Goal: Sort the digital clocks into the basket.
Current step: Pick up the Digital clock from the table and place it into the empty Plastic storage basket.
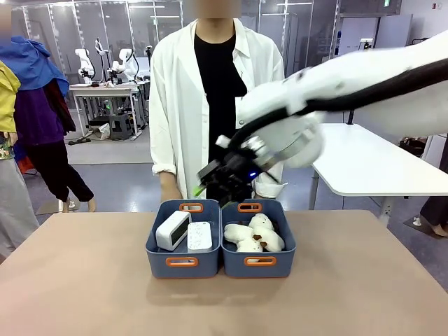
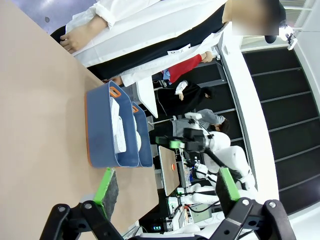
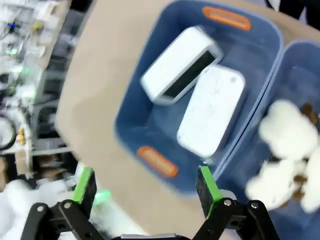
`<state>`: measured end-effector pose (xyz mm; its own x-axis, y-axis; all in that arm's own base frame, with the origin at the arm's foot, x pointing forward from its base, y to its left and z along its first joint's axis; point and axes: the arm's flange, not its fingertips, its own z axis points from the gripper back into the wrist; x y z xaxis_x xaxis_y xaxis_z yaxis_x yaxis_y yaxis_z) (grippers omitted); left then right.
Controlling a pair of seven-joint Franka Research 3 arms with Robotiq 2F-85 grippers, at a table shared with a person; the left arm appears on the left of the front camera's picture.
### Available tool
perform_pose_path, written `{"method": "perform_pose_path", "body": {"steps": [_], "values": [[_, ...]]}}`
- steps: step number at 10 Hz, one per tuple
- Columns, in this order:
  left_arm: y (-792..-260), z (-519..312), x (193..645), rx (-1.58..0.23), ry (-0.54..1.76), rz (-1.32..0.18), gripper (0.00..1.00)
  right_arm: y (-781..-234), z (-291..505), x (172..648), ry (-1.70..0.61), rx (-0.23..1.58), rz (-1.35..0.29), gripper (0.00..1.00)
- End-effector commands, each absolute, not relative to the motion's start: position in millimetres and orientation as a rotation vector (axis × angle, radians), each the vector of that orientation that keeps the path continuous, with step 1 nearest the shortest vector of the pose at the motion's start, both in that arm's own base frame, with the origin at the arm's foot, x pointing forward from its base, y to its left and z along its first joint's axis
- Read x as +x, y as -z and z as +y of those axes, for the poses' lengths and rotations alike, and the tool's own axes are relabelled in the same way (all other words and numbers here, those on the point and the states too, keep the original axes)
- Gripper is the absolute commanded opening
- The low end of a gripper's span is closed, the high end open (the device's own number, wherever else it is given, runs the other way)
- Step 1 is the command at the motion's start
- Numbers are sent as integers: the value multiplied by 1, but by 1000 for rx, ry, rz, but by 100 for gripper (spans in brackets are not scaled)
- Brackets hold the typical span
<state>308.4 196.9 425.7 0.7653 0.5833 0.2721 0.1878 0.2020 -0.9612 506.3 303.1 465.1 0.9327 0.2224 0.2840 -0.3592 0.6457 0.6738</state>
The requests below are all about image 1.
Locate bystander legs dark trousers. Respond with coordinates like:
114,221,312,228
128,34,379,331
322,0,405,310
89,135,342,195
412,194,448,239

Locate white digital clock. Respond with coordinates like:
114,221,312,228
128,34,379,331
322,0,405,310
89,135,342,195
155,210,193,252
186,220,214,253

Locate person in white coat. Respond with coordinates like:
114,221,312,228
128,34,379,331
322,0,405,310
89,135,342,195
149,0,286,212

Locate white cloud plush keychain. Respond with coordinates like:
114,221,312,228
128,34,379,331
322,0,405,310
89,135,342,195
258,229,286,253
248,213,275,241
223,223,253,244

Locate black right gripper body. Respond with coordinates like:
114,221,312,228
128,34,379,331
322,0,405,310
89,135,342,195
197,153,263,203

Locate smiling white cloud plush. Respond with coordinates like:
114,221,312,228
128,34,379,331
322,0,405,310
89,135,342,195
237,237,265,253

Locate person's right hand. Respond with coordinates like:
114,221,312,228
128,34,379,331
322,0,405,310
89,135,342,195
162,185,183,203

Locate blue basket orange handles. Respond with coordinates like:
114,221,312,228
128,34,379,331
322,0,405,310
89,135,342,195
220,198,298,280
145,198,223,280

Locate white side table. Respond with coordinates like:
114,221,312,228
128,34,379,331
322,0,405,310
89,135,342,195
310,122,448,225

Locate black step stool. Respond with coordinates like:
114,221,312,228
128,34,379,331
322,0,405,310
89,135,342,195
108,113,134,141

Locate bystander in yellow shirt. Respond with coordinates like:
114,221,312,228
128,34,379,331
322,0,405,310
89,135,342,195
0,59,40,260

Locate bystander in blue purple clothes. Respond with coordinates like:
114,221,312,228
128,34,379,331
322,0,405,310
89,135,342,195
0,34,97,214

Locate person's right forearm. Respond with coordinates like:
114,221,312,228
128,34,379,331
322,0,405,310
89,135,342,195
159,171,181,189

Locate black utility cart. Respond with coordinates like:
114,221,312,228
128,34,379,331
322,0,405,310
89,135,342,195
399,135,435,158

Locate white background work table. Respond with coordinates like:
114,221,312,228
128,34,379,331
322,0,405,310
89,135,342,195
68,82,151,141

